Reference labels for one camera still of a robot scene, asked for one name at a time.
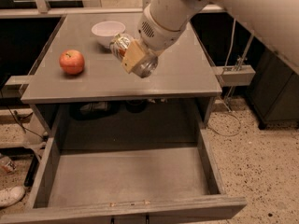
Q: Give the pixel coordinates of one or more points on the open grey top drawer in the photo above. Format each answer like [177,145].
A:
[169,183]

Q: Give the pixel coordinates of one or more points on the white sneaker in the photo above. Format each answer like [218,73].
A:
[10,196]

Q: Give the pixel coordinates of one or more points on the white ceramic bowl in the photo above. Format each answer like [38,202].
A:
[106,30]

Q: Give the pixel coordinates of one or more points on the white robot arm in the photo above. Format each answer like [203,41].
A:
[274,22]

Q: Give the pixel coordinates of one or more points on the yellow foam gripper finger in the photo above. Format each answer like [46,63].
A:
[133,56]

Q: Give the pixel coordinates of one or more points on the grey counter cabinet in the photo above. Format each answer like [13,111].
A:
[183,69]

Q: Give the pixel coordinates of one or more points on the thin metal rod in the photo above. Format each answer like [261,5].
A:
[240,60]

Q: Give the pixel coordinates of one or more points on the red apple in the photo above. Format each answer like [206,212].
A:
[72,62]

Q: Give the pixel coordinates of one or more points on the green white 7up can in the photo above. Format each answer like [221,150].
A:
[120,44]

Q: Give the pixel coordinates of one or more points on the grey metal side bracket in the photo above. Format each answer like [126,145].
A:
[233,77]

